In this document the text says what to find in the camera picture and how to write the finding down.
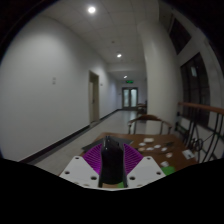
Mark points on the green flat sheet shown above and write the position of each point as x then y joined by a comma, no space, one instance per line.
169,170

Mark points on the glass double door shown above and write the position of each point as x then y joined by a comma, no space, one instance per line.
130,98

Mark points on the round ceiling lights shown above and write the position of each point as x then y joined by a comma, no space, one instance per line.
91,9

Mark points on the small white paper piece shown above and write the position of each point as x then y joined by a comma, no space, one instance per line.
157,146
164,163
148,140

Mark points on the white card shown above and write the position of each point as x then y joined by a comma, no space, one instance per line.
188,153

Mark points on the wooden armchair with metal frame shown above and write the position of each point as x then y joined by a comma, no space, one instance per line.
149,117

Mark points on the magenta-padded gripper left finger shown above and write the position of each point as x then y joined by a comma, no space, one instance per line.
79,170

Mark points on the black railing with wooden handrail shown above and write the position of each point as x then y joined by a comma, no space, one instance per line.
200,110

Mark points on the wooden side door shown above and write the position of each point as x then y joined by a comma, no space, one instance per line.
93,98

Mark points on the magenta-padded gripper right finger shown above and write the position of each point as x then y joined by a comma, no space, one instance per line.
146,170

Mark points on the black computer mouse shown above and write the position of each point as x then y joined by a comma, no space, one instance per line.
112,163

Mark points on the dark framed window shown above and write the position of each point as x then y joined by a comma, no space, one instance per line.
196,90

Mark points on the green exit sign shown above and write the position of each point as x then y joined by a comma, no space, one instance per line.
129,81

